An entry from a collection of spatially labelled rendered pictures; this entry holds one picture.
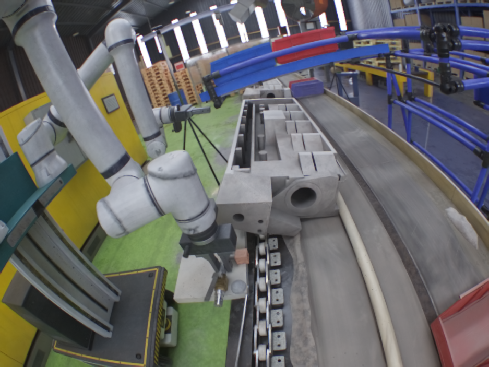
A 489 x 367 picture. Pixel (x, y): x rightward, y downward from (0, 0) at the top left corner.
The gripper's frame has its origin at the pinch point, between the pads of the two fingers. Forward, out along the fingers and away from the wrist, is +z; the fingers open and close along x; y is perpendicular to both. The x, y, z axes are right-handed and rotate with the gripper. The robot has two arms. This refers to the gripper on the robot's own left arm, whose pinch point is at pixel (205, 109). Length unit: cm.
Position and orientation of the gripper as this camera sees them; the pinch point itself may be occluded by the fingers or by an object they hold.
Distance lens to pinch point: 102.3
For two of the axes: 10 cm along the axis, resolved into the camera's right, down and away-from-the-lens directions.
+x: 0.4, -5.6, 8.3
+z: 10.0, -0.4, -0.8
